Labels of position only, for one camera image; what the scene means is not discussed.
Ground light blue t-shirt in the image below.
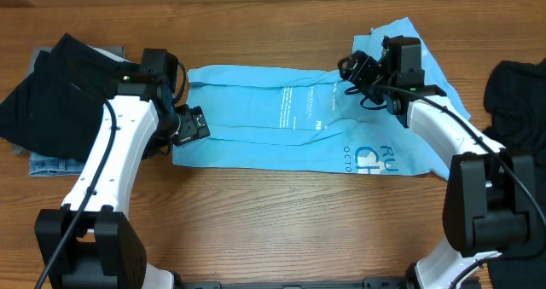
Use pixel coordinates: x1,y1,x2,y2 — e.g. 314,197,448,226
171,16,473,180

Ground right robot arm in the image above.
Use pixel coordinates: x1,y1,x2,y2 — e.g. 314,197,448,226
338,36,545,289

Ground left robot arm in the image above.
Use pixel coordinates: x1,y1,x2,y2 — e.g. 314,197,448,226
34,48,211,289

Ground folded grey garment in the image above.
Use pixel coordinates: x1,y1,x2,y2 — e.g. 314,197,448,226
10,46,126,155

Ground folded black pants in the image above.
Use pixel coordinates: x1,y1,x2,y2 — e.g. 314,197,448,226
1,34,139,162

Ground black t-shirt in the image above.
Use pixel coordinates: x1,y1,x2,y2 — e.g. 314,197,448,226
484,61,545,289

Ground folded blue jeans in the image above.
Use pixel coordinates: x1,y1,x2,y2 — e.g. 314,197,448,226
29,153,84,177

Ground left black cable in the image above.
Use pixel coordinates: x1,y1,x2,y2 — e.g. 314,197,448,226
32,61,189,289

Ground black cable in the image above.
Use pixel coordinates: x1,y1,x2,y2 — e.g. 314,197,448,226
343,73,546,289
32,61,189,289

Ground right black cable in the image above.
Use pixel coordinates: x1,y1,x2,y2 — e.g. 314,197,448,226
343,73,546,289

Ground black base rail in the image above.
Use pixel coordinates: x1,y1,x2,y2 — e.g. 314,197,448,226
172,272,421,289

